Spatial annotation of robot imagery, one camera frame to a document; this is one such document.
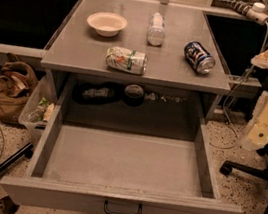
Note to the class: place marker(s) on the blue pepsi can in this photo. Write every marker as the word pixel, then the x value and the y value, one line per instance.
pixel 198 57

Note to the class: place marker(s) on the grey open top drawer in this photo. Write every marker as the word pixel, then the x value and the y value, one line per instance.
pixel 156 155

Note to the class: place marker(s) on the white paper bowl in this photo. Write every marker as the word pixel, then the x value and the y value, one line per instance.
pixel 106 24

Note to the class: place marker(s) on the clear plastic storage bin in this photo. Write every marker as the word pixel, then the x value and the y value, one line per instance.
pixel 32 114

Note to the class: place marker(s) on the brown bag on floor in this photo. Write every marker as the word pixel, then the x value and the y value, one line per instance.
pixel 17 83

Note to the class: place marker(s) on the black drawer handle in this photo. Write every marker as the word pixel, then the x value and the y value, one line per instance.
pixel 114 207

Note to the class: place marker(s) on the white corrugated hose fixture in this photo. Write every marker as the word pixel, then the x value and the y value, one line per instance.
pixel 255 12

